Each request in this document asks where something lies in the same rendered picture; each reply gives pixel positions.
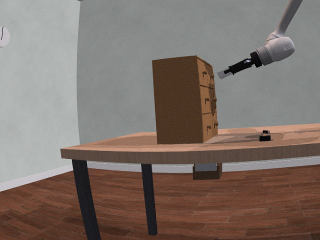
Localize brown wooden chest of drawers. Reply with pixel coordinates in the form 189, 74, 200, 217
152, 55, 218, 145

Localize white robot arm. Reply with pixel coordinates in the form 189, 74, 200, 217
256, 0, 303, 66

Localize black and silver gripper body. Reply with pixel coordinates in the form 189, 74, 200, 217
245, 51, 262, 68

